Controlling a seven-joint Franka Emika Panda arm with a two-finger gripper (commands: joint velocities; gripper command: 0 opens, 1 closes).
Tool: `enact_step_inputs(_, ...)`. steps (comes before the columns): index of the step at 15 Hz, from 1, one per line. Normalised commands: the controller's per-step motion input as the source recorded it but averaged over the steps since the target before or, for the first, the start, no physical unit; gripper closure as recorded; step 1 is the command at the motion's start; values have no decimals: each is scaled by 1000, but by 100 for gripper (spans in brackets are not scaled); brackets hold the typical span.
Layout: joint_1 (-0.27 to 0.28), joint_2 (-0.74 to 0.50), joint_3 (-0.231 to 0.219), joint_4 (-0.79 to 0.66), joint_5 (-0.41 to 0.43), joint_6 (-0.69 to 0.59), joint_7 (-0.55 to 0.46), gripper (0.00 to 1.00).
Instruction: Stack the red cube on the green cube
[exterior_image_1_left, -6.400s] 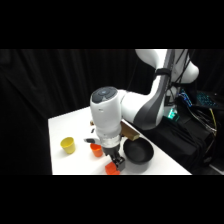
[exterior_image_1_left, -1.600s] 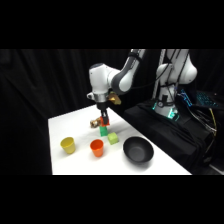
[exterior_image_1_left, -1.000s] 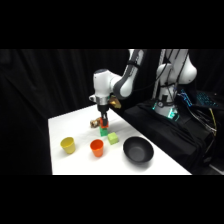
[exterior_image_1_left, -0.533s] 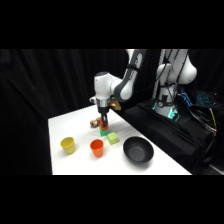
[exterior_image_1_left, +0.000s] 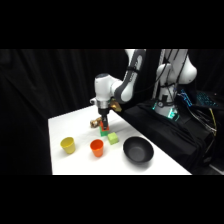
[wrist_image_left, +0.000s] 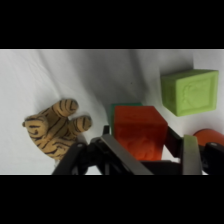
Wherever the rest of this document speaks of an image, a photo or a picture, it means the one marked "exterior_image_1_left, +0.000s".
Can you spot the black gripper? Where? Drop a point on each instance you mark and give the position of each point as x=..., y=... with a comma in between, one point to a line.
x=104, y=112

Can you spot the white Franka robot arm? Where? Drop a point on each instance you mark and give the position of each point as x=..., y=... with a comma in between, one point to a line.
x=106, y=88

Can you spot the dark green cube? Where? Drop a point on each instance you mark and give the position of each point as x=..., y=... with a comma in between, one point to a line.
x=104, y=132

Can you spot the light green cube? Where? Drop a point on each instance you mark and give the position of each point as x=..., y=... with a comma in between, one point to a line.
x=113, y=138

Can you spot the orange cup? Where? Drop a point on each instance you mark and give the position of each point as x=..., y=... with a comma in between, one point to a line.
x=97, y=148

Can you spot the yellow cup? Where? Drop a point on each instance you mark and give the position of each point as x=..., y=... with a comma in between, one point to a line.
x=68, y=145

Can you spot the black bowl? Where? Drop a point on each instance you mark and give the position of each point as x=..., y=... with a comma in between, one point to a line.
x=138, y=150

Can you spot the black draped robot stand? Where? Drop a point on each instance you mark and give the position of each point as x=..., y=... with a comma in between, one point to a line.
x=166, y=133

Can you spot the black curtain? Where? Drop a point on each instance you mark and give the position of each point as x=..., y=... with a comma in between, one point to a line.
x=33, y=100

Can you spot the black device with cyan lights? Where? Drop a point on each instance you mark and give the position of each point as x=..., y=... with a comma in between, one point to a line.
x=205, y=99

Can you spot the brown wrist mount block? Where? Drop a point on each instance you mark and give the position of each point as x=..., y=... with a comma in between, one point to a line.
x=116, y=106

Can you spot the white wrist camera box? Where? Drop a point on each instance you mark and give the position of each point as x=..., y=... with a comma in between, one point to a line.
x=93, y=101

